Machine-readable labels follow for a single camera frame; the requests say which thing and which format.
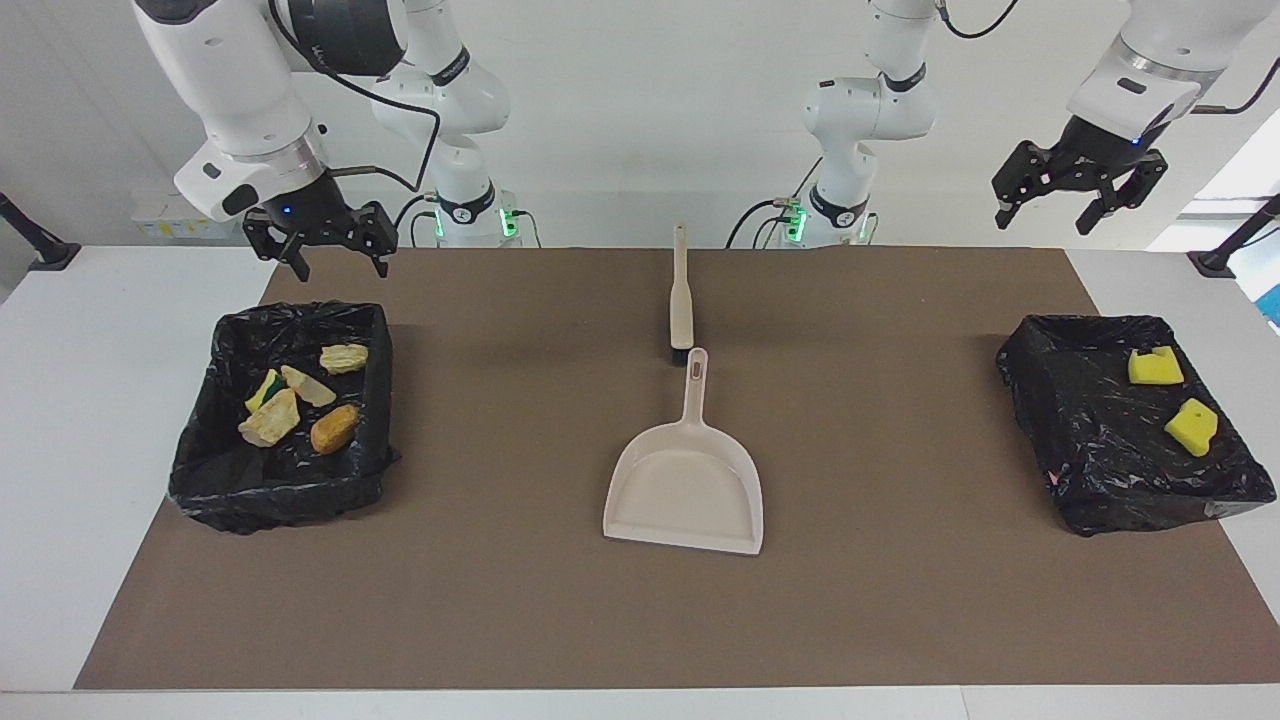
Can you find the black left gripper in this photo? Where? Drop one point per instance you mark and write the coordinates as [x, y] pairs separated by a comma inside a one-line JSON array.
[[1095, 145]]

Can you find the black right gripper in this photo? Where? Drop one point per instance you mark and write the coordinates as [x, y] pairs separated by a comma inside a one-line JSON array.
[[310, 215]]

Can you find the golden croissant piece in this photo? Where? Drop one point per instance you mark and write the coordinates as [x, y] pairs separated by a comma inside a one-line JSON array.
[[344, 358], [308, 386]]

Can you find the yellow sponge piece green back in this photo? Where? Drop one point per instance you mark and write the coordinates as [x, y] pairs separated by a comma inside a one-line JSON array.
[[263, 388]]

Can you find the pale lumpy bread piece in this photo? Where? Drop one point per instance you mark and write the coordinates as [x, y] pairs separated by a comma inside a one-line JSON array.
[[270, 419]]

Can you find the brown oval bread roll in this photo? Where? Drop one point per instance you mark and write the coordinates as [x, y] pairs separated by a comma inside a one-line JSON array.
[[334, 428]]

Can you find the notched yellow sponge piece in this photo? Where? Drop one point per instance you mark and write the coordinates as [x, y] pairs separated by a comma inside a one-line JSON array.
[[1155, 369]]

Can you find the yellow sponge piece dark dot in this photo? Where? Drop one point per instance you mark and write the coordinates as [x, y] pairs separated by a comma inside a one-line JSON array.
[[1192, 428]]

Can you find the beige hand brush black bristles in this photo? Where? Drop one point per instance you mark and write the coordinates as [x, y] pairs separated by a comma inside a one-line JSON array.
[[681, 300]]

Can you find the beige plastic dustpan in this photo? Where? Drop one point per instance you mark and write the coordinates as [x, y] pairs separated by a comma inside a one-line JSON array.
[[685, 500]]

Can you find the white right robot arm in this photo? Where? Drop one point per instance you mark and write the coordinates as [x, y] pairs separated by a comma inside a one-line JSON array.
[[240, 80]]

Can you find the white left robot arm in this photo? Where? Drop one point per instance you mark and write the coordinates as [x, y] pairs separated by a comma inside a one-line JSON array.
[[860, 110]]

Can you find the black bag bin pink mark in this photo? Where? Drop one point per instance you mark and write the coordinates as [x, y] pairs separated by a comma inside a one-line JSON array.
[[1080, 430]]

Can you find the black bag lined bin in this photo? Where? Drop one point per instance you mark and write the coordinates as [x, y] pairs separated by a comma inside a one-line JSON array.
[[230, 480]]

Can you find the white cardboard box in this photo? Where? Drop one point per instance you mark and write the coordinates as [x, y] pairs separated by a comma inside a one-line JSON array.
[[160, 225]]

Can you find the blue board edge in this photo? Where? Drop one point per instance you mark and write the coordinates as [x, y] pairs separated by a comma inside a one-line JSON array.
[[1272, 305]]

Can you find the brown table mat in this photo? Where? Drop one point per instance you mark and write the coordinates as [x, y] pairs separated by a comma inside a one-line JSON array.
[[640, 620]]

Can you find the black camera stand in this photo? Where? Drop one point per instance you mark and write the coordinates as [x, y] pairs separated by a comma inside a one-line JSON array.
[[1230, 245], [40, 245]]

